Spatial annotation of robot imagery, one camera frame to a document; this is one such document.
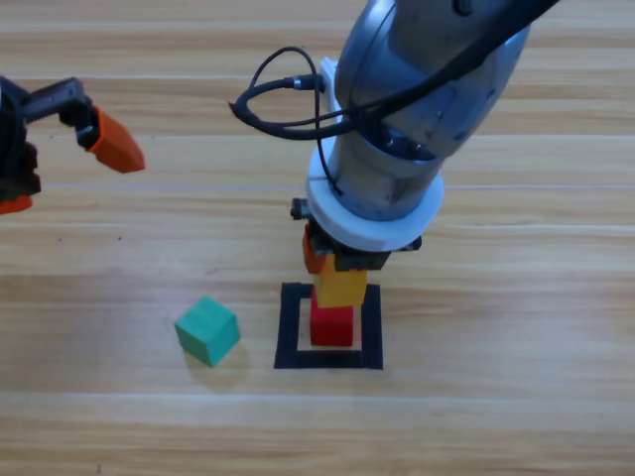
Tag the yellow wooden cube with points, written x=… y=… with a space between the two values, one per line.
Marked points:
x=342 y=292

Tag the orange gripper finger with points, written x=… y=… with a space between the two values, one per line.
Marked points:
x=15 y=204
x=314 y=255
x=119 y=149

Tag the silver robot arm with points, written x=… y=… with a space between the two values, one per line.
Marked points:
x=421 y=99

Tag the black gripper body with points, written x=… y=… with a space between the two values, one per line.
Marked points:
x=15 y=149
x=362 y=260

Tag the red wooden cube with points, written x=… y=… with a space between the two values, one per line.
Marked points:
x=331 y=327

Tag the green wooden cube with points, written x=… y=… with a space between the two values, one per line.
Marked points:
x=208 y=332

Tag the black tape square outline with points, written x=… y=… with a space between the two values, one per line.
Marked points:
x=285 y=327

